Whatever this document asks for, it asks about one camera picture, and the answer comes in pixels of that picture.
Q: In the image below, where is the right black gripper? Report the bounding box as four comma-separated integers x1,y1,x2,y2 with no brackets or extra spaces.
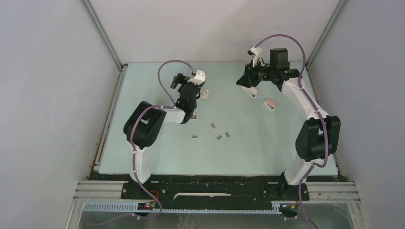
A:
236,58,275,89

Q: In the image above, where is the white stapler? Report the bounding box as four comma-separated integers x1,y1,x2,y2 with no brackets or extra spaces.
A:
242,86,258,98

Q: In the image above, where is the small white staple box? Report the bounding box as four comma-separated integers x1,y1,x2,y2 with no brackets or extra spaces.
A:
202,89,210,99

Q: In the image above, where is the small pink stapler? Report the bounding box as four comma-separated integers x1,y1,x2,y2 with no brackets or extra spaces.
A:
264,99,276,111

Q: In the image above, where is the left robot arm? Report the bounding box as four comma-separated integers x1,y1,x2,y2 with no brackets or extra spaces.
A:
123,70,206,199

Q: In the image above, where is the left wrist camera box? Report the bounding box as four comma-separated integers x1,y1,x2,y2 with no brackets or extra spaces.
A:
187,70,206,86

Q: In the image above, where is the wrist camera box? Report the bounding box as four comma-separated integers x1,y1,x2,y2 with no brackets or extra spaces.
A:
247,46,262,59
187,70,206,86

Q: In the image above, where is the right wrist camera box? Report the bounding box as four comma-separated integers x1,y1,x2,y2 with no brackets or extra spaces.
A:
247,46,262,59

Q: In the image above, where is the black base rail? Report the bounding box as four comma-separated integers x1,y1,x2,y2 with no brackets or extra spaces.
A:
121,175,309,210

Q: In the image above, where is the white cable duct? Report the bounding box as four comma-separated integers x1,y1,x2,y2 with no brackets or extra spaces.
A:
83,201,280,214

